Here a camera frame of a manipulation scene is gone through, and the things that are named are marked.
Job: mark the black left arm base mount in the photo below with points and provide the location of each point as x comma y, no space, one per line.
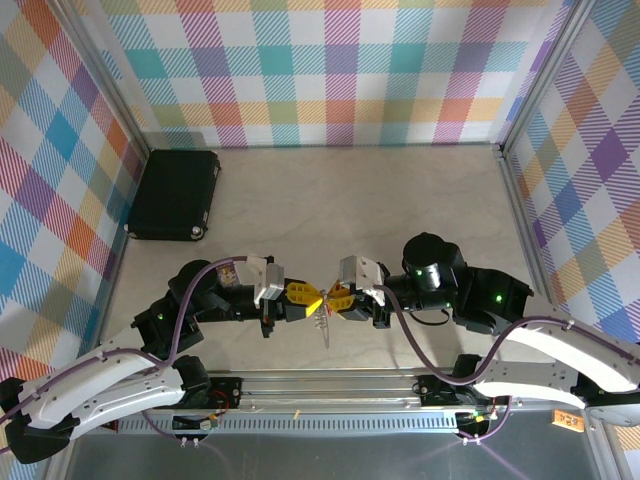
225,392

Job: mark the black hard case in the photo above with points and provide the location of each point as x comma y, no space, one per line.
170,195

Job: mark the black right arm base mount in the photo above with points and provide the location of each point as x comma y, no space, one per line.
435,390

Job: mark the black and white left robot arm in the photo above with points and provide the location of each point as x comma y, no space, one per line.
100,395

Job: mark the aluminium side rail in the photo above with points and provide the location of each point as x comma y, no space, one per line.
520,210

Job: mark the playing card deck box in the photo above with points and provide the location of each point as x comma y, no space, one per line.
227,275

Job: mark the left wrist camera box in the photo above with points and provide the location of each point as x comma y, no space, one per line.
267,285

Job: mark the aluminium frame post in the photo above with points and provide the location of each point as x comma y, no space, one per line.
542,75
107,75

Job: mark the aluminium rail beam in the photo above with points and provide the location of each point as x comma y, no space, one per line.
325,395

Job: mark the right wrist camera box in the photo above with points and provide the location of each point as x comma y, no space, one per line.
357,272

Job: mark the orange paper tag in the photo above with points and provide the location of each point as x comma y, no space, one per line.
569,421

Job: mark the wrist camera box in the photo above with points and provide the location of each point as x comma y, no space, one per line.
267,285
357,272

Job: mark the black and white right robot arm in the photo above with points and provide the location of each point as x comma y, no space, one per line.
550,340

